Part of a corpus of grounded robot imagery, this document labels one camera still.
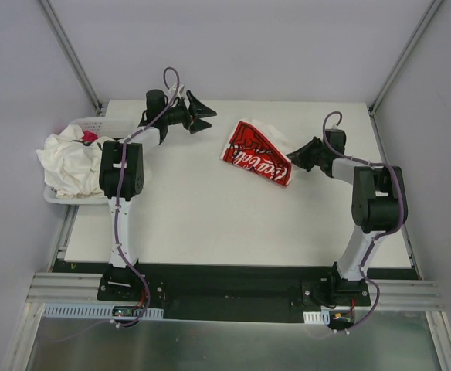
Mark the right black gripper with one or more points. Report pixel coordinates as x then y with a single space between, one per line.
311 155

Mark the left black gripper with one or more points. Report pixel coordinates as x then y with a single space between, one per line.
189 116

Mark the white red-print t-shirt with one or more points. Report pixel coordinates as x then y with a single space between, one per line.
261 149

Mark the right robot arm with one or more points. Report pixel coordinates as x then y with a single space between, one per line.
378 206

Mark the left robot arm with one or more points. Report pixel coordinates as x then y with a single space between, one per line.
121 175

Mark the white plastic laundry basket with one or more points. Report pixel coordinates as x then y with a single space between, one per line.
114 128

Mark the pink t-shirt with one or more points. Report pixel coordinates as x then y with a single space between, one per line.
89 136

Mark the white t-shirt pile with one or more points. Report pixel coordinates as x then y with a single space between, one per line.
72 166

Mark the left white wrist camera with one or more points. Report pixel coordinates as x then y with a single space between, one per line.
176 91

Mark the right white cable duct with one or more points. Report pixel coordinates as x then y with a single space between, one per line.
317 317

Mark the white cable duct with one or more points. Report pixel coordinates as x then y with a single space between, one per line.
117 312
317 317

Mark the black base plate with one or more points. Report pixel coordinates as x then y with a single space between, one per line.
233 293

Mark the aluminium front rail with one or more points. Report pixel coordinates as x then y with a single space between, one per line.
395 295

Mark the left aluminium frame post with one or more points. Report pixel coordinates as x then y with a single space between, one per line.
70 54

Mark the aluminium frame post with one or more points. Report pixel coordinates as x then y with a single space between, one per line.
70 54
417 34

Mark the right aluminium frame post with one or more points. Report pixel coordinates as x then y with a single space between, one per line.
417 34

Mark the left white cable duct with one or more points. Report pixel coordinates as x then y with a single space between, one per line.
117 312

